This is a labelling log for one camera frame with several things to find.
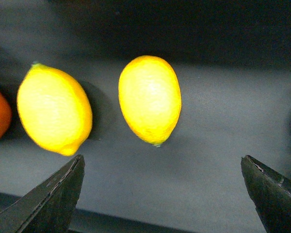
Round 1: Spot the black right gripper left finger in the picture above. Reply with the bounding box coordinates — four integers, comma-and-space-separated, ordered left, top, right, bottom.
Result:
0, 155, 85, 233

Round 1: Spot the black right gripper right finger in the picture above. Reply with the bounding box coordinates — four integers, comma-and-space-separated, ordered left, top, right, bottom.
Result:
241, 155, 291, 233

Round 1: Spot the yellow lemon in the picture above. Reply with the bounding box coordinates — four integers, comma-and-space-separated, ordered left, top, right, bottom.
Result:
118, 55, 182, 147
16, 63, 93, 156

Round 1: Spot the black front fruit shelf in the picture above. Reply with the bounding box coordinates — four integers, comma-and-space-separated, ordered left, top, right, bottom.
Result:
0, 0, 291, 233

